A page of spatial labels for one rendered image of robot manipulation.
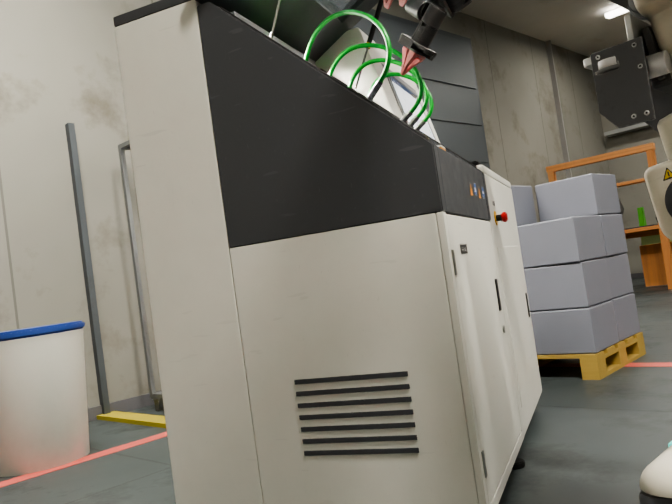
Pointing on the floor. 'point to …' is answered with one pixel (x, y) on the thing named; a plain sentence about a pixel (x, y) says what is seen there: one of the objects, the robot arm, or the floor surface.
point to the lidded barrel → (42, 398)
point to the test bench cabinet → (361, 367)
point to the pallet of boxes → (578, 274)
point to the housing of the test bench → (187, 255)
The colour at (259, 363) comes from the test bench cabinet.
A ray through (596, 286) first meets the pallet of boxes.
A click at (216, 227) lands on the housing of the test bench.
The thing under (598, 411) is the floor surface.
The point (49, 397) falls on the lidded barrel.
